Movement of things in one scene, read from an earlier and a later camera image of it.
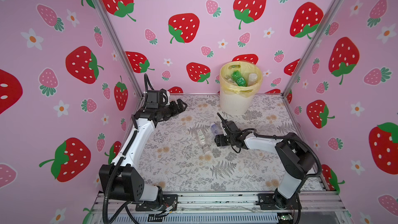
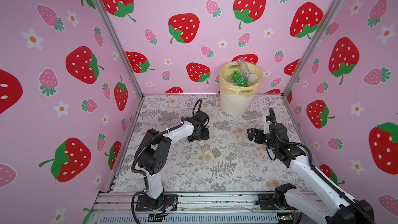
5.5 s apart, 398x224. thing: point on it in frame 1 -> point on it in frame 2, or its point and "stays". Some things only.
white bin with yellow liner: (239, 81) stays
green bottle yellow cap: (240, 80) stays
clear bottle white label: (204, 139) stays
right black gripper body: (224, 139) -> (268, 142)
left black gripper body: (165, 112) -> (203, 134)
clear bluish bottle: (215, 129) -> (243, 69)
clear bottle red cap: (252, 79) stays
